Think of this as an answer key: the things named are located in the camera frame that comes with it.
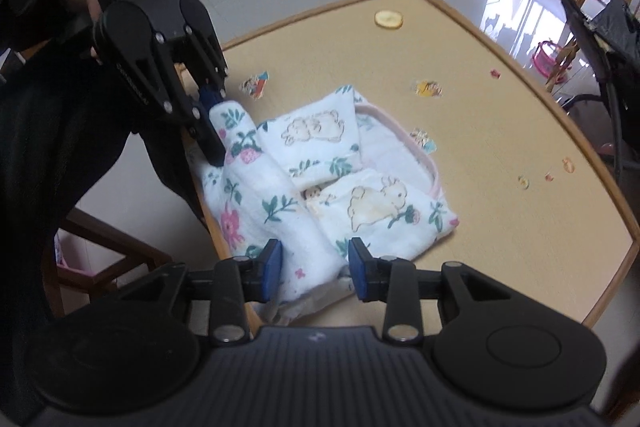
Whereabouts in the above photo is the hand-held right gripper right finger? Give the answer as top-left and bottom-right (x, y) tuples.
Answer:
(347, 237), (531, 348)

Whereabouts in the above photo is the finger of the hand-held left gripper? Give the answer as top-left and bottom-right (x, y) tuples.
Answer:
(172, 0), (231, 105)
(112, 37), (228, 168)

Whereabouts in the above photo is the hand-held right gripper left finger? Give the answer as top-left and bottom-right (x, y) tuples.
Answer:
(107, 238), (284, 348)

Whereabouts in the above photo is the floral baby shirt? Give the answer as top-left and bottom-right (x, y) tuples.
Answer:
(200, 84), (460, 323)

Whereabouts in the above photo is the blue red cartoon sticker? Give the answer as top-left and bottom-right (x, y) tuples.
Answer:
(240, 73), (270, 100)

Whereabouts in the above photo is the yellow round disc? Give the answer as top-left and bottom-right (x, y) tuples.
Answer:
(374, 9), (404, 30)

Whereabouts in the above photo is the cartoon figure sticker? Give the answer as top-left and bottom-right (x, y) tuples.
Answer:
(415, 79), (444, 98)

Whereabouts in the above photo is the grey folding recliner chair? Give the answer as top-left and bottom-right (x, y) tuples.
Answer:
(560, 0), (640, 188)

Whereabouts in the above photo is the brown wooden seat frame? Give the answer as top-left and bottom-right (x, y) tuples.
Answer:
(50, 207), (173, 318)

